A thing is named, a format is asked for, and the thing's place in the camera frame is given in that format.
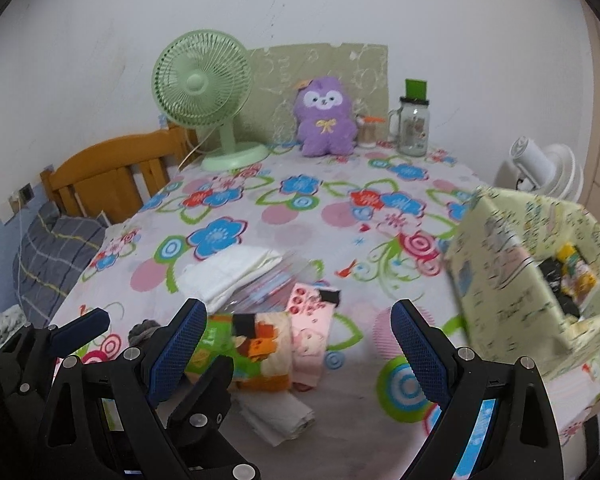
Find green desk fan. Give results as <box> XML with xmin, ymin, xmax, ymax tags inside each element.
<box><xmin>151</xmin><ymin>30</ymin><xmax>270</xmax><ymax>172</ymax></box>

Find yellow black fabric bundle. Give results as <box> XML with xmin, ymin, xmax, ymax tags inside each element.
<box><xmin>537</xmin><ymin>242</ymin><xmax>598</xmax><ymax>318</ymax></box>

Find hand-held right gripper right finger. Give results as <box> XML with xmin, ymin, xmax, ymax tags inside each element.
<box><xmin>390</xmin><ymin>298</ymin><xmax>566</xmax><ymax>480</ymax></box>

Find clear pink striped plastic bag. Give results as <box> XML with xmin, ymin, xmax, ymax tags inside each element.
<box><xmin>225</xmin><ymin>255</ymin><xmax>326</xmax><ymax>313</ymax></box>

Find small grey fabric item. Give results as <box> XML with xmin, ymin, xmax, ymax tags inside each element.
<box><xmin>128</xmin><ymin>321</ymin><xmax>163</xmax><ymax>346</ymax></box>

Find floral tablecloth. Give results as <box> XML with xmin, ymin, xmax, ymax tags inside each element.
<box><xmin>47</xmin><ymin>142</ymin><xmax>600</xmax><ymax>480</ymax></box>

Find purple plush toy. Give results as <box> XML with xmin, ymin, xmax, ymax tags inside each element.
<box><xmin>293</xmin><ymin>76</ymin><xmax>358</xmax><ymax>157</ymax></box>

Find green orange cartoon towel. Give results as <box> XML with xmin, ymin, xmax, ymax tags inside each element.
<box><xmin>187</xmin><ymin>310</ymin><xmax>296</xmax><ymax>393</ymax></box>

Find white rolled cloth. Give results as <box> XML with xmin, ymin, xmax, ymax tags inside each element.
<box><xmin>237</xmin><ymin>391</ymin><xmax>317</xmax><ymax>448</ymax></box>

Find wooden bed headboard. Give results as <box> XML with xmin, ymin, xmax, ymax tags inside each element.
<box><xmin>40</xmin><ymin>125</ymin><xmax>201</xmax><ymax>223</ymax></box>

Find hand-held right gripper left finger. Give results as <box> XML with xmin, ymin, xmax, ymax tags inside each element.
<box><xmin>37</xmin><ymin>297</ymin><xmax>208</xmax><ymax>480</ymax></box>

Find white fan cable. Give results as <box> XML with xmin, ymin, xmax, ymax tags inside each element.
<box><xmin>177</xmin><ymin>127</ymin><xmax>216</xmax><ymax>171</ymax></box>

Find yellow cartoon pillow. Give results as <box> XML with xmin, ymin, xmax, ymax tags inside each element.
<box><xmin>444</xmin><ymin>186</ymin><xmax>600</xmax><ymax>378</ymax></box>

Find cotton swab container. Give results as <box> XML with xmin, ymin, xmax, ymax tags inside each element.
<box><xmin>357</xmin><ymin>115</ymin><xmax>386</xmax><ymax>148</ymax></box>

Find crumpled white cloth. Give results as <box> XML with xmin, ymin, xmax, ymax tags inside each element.
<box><xmin>0</xmin><ymin>307</ymin><xmax>28</xmax><ymax>346</ymax></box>

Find small white fan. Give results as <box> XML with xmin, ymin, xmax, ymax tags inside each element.
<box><xmin>495</xmin><ymin>136</ymin><xmax>585</xmax><ymax>201</ymax></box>

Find grey plaid blanket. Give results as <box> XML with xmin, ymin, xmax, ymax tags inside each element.
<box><xmin>12</xmin><ymin>202</ymin><xmax>108</xmax><ymax>328</ymax></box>

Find pink cartoon towel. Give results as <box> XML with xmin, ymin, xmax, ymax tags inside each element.
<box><xmin>285</xmin><ymin>282</ymin><xmax>341</xmax><ymax>391</ymax></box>

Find glass jar with handle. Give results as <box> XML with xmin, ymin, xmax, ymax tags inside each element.
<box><xmin>387</xmin><ymin>79</ymin><xmax>431</xmax><ymax>157</ymax></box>

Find white cloth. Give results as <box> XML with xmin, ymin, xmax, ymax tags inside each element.
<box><xmin>179</xmin><ymin>247</ymin><xmax>286</xmax><ymax>315</ymax></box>
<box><xmin>0</xmin><ymin>307</ymin><xmax>28</xmax><ymax>346</ymax></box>
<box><xmin>237</xmin><ymin>391</ymin><xmax>317</xmax><ymax>448</ymax></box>

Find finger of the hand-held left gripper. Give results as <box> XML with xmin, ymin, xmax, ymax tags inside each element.
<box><xmin>165</xmin><ymin>355</ymin><xmax>261</xmax><ymax>480</ymax></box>
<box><xmin>0</xmin><ymin>309</ymin><xmax>112</xmax><ymax>401</ymax></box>

